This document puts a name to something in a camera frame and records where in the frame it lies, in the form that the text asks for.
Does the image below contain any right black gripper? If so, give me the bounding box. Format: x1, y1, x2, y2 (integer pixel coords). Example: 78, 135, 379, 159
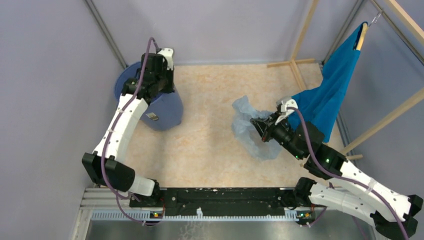
250, 109, 304, 160

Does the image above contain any translucent blue trash bag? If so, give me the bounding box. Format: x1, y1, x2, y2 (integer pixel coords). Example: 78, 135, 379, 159
231, 95, 282, 161

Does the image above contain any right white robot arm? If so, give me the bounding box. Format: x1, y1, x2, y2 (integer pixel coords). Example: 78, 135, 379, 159
250, 113, 424, 240

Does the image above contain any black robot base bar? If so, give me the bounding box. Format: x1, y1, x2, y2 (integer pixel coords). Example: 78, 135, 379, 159
129, 187, 312, 217

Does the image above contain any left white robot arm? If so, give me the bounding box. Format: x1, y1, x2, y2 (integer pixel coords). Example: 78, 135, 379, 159
82, 48, 175, 207

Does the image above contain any blue plastic trash bin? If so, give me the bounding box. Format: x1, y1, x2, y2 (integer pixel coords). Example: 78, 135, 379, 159
114, 61, 184, 131

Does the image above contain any blue cloth on hanger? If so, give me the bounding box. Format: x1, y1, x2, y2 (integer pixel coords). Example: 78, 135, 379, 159
292, 21, 368, 143

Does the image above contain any wooden clothes hanger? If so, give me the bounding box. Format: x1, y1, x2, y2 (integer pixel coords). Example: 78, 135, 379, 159
355, 22, 369, 51

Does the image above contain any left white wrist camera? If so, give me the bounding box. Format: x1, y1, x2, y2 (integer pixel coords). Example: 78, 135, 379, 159
157, 48, 174, 71

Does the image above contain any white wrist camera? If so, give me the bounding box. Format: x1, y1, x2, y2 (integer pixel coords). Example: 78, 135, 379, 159
274, 96, 298, 125
157, 48, 174, 71

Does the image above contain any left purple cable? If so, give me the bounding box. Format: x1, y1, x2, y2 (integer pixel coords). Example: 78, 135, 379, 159
100, 36, 163, 227

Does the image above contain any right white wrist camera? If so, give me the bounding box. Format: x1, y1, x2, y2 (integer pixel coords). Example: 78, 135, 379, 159
274, 96, 298, 125

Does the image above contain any grey slotted cable duct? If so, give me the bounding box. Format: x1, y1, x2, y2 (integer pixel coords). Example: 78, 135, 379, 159
91, 208, 299, 222

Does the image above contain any wooden frame rack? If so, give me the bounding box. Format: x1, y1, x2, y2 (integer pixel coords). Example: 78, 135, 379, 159
266, 0, 424, 154

